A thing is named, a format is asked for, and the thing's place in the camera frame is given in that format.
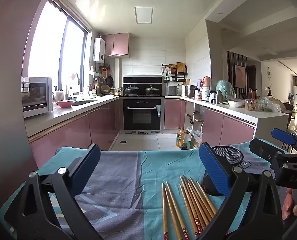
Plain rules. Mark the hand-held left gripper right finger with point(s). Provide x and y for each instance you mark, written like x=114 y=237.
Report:
x=213 y=166

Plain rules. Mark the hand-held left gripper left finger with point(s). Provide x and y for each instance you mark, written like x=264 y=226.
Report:
x=88 y=166

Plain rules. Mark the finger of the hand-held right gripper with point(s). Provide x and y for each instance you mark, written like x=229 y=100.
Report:
x=283 y=135
x=261 y=148

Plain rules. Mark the black mesh utensil holder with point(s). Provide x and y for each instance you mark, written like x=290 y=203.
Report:
x=228 y=155

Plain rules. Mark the bundle of wooden chopsticks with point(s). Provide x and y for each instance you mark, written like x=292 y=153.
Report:
x=196 y=202

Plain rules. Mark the person's right hand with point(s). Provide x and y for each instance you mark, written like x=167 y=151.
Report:
x=287 y=202

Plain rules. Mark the plastic bag of greens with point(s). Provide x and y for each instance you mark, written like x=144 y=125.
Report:
x=269 y=105

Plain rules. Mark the white plastic bag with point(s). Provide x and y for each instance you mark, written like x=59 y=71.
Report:
x=196 y=137

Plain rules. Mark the dark cooking oil bottle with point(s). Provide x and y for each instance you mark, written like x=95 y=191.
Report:
x=186 y=141

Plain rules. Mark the long pink base cabinet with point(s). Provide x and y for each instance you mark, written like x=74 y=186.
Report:
x=73 y=132

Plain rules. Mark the pink peninsula base cabinet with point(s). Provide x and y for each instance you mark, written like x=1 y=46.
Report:
x=226 y=130

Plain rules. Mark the teal grey patterned tablecloth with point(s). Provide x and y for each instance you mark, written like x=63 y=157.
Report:
x=128 y=180

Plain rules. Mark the clear plastic container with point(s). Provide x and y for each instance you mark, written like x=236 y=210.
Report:
x=251 y=105

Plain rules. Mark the white bowl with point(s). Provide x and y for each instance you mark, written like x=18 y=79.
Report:
x=235 y=103

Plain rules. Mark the copper tumbler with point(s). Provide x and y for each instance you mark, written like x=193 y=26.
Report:
x=252 y=93

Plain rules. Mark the white kitchen countertop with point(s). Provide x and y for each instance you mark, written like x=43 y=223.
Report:
x=43 y=122

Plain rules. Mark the narrow pink base cabinet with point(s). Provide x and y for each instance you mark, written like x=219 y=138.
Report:
x=172 y=115

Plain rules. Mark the pink bowl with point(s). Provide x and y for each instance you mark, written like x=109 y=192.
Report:
x=65 y=104

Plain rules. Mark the black built-in oven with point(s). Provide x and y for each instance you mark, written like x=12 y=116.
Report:
x=142 y=116

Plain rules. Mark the steel stock pot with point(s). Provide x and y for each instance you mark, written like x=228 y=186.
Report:
x=190 y=91

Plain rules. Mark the pink kettle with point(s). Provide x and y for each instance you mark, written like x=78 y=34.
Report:
x=207 y=83

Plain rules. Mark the silver rice cooker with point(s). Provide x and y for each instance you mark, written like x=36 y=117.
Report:
x=171 y=90

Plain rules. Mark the white countertop oven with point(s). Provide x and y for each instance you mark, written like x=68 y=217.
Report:
x=36 y=97

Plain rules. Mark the metal kitchen faucet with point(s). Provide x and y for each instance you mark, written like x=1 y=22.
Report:
x=78 y=80

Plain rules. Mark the black lidded wok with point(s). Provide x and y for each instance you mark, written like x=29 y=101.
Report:
x=131 y=90
x=152 y=90

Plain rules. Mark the black frying pan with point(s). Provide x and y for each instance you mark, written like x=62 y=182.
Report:
x=110 y=81

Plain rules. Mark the black range hood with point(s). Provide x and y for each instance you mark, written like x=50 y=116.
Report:
x=142 y=79

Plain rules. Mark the wooden cutting board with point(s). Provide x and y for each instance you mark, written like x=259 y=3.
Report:
x=181 y=68

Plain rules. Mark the white water heater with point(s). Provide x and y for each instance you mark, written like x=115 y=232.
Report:
x=99 y=51

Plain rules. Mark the grey refrigerator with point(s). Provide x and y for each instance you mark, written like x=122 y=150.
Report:
x=8 y=80

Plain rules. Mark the large kitchen window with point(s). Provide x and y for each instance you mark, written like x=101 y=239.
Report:
x=53 y=42

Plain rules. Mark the ceiling light panel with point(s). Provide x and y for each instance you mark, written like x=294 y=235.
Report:
x=144 y=15

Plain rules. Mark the framed wall picture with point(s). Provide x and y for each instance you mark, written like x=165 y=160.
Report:
x=240 y=76

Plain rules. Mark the black wall rack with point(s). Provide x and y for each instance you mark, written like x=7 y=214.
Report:
x=178 y=76

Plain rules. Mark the pink wall cabinet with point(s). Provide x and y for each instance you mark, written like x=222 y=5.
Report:
x=117 y=44

